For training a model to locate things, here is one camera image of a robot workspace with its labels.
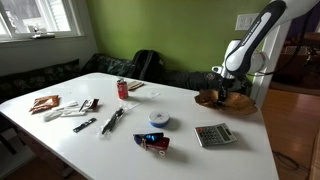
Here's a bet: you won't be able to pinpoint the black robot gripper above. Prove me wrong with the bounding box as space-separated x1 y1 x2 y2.
218 78 234 102

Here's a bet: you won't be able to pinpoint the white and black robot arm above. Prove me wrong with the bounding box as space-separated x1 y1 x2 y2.
212 0 319 102

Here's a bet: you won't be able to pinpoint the brown wooden key bowl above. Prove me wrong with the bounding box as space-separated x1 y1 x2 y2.
194 89 258 115

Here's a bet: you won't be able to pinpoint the white plastic object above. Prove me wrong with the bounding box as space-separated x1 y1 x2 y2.
43 111 62 122

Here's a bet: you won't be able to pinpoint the object on window sill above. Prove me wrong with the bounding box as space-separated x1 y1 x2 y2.
31 26 55 39

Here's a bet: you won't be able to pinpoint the grey desk calculator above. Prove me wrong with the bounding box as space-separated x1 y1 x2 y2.
194 123 237 147

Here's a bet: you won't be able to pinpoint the white and blue round spool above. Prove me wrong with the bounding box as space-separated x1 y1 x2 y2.
148 110 170 128

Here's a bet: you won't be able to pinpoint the black backpack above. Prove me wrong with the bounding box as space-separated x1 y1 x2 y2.
127 50 164 83

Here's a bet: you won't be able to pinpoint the blue sunglasses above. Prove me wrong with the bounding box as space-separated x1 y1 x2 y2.
134 133 164 144

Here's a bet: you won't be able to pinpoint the tan striped item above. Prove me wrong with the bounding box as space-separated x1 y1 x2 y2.
128 81 144 91

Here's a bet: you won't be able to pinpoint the red soda can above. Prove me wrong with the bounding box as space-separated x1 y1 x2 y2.
117 78 128 99

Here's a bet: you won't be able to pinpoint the black pens in plastic bag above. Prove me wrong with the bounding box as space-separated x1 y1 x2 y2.
101 107 125 135

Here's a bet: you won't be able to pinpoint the dark small packet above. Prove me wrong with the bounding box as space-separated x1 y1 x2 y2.
79 99 99 112

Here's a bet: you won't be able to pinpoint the black flat strip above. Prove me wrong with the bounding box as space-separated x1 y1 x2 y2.
73 118 97 133

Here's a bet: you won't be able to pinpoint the white flat stick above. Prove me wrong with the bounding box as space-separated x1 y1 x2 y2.
61 111 86 117

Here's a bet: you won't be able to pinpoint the orange snack packet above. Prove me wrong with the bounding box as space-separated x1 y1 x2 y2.
30 95 59 113

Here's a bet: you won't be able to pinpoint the dark patterned bench cushion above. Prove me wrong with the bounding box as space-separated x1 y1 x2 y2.
0 53 221 102

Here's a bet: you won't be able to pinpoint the white wall light switch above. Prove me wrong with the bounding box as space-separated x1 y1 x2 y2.
235 13 258 31

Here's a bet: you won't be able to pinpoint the white window frame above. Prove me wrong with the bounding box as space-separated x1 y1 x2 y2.
0 0 82 42

